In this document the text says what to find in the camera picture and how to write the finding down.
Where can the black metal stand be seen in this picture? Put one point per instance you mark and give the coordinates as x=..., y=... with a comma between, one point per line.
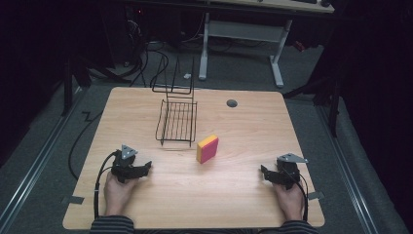
x=332, y=104
x=67, y=87

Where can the grey tape piece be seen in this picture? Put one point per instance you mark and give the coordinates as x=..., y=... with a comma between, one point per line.
x=74, y=199
x=316, y=195

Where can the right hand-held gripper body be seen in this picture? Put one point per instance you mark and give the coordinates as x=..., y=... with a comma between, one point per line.
x=289, y=169

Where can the metal floor rail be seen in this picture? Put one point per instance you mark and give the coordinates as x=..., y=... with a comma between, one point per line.
x=30, y=175
x=349, y=182

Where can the yellow and pink sponge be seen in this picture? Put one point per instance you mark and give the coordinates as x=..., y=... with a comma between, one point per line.
x=207, y=150

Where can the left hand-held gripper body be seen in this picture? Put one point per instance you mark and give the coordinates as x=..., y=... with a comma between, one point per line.
x=124, y=161

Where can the small white floor object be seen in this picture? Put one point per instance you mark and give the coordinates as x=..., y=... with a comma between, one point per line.
x=187, y=76

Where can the white-legged desk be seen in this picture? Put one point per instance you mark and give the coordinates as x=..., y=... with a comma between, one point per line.
x=243, y=31

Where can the person's right hand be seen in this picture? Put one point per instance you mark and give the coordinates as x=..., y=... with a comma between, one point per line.
x=289, y=201

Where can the red object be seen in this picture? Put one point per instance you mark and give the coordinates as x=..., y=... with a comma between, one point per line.
x=299, y=46

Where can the dark round table grommet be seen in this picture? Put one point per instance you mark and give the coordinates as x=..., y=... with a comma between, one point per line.
x=232, y=103

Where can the person's left hand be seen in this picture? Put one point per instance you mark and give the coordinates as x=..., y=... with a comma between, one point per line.
x=117, y=193

